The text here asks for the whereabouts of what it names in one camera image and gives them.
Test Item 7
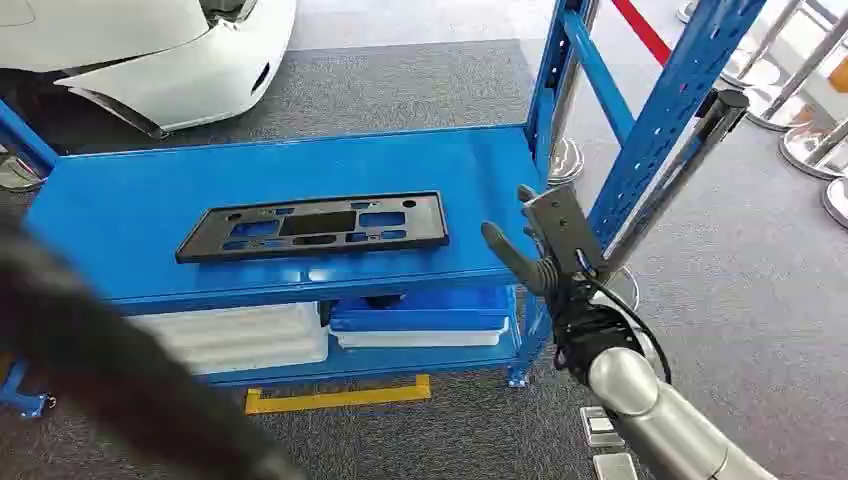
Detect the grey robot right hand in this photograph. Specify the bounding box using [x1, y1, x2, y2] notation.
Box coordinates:
[481, 184, 647, 389]

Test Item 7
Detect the white plastic crate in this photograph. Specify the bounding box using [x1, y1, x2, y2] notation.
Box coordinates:
[129, 301, 331, 376]

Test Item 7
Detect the red barrier belt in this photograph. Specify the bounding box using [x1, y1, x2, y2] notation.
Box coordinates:
[610, 0, 674, 67]

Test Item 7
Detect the blue plastic tray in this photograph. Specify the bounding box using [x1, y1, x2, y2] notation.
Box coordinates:
[329, 286, 513, 334]

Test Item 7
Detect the black plastic plate frame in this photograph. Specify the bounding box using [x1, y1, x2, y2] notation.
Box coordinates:
[175, 191, 450, 265]

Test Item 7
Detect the steel stanchion with black cap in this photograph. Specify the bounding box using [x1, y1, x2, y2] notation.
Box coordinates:
[601, 89, 751, 313]

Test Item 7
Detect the white car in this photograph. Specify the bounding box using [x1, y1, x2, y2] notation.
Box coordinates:
[0, 0, 297, 142]

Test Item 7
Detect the yellow floor marker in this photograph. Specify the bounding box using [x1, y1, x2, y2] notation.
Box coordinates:
[245, 374, 432, 417]

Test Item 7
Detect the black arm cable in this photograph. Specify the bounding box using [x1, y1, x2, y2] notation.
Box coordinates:
[574, 250, 674, 387]

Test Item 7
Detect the steel floor socket plate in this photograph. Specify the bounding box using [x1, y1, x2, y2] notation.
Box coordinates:
[592, 453, 639, 480]
[580, 405, 625, 450]

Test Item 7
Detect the steel stanchion beside rack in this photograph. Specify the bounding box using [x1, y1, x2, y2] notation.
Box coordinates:
[548, 0, 602, 187]

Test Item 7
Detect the blue metal shelf rack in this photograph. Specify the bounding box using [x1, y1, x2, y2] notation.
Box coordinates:
[0, 0, 770, 420]

